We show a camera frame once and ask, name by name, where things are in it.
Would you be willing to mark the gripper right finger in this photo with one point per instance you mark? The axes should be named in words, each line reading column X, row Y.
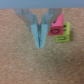
column 46, row 24

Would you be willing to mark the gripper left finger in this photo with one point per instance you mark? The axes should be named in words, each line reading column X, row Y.
column 33, row 29

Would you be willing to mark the pink block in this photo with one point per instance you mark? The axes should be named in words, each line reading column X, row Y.
column 55, row 28

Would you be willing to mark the yellow block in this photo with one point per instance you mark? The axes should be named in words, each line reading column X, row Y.
column 64, row 33

